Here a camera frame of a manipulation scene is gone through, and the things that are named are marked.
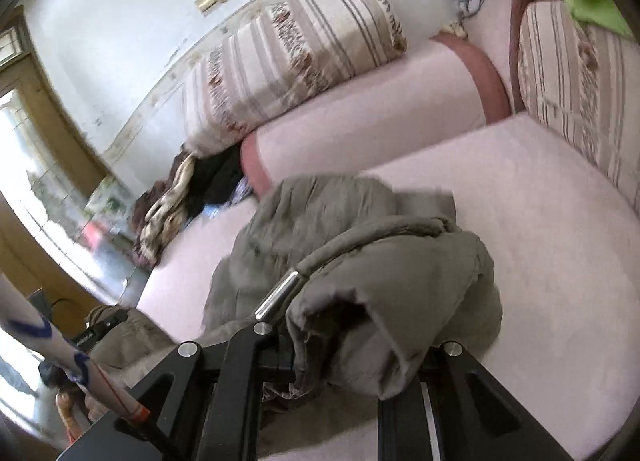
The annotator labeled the olive green puffer jacket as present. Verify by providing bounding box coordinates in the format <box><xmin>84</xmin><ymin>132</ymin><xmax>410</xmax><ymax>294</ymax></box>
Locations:
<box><xmin>92</xmin><ymin>175</ymin><xmax>502</xmax><ymax>401</ymax></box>

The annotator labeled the black garment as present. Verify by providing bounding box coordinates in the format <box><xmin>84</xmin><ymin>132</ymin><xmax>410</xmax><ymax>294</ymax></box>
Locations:
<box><xmin>186</xmin><ymin>143</ymin><xmax>245</xmax><ymax>218</ymax></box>

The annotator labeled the beige brown patterned blanket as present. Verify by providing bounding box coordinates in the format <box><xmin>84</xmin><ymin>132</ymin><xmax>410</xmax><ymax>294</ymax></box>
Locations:
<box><xmin>141</xmin><ymin>153</ymin><xmax>195</xmax><ymax>268</ymax></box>

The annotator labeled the blue patterned cloth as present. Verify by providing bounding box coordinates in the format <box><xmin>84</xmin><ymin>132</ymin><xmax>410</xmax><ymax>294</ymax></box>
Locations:
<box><xmin>202</xmin><ymin>177</ymin><xmax>254</xmax><ymax>218</ymax></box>

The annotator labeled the striped floral pillow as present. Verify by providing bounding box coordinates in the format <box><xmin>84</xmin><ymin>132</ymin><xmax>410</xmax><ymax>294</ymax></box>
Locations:
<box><xmin>518</xmin><ymin>0</ymin><xmax>639</xmax><ymax>210</ymax></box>
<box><xmin>183</xmin><ymin>0</ymin><xmax>407</xmax><ymax>156</ymax></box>

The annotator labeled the wooden door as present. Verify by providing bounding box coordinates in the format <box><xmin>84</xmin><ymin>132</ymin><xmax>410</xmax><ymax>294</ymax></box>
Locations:
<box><xmin>1</xmin><ymin>8</ymin><xmax>108</xmax><ymax>337</ymax></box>

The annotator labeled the pink bolster cushion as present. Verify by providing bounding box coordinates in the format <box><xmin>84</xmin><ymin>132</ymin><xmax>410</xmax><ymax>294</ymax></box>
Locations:
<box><xmin>241</xmin><ymin>35</ymin><xmax>513</xmax><ymax>196</ymax></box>

